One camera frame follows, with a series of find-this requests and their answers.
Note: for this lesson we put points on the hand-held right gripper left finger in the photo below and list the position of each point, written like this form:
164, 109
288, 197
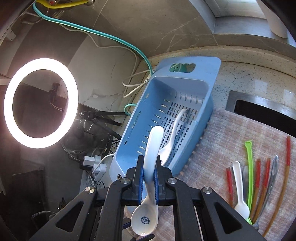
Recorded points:
140, 183

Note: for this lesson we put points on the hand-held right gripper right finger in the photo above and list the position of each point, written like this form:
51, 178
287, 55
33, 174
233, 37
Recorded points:
156, 185

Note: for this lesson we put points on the white ceramic spoon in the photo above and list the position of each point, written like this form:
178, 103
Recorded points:
151, 148
172, 136

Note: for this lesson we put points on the green plastic spoon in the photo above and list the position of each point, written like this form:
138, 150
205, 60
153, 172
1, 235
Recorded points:
249, 166

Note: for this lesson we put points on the blue plastic drain basket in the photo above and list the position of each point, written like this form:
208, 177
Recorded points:
185, 81

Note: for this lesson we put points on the red-tipped bamboo chopstick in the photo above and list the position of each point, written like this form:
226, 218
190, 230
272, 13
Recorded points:
266, 171
229, 180
287, 153
257, 173

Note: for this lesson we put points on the white power adapter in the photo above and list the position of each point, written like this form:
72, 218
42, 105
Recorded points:
100, 169

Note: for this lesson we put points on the grey power plug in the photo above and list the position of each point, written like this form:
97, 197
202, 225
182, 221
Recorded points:
88, 160

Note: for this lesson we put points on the black tripod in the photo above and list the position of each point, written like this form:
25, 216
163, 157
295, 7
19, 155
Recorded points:
108, 113

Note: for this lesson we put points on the white plastic spoon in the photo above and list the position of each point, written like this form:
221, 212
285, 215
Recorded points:
238, 180

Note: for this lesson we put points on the pink woven towel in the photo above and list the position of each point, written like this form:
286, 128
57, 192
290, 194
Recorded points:
231, 139

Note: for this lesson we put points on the metal spoon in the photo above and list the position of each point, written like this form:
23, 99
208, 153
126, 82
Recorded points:
274, 169

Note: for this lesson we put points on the steel sink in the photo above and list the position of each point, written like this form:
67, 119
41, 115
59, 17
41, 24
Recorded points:
254, 111

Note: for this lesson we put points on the white bottle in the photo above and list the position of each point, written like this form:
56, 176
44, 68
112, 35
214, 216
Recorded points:
275, 20

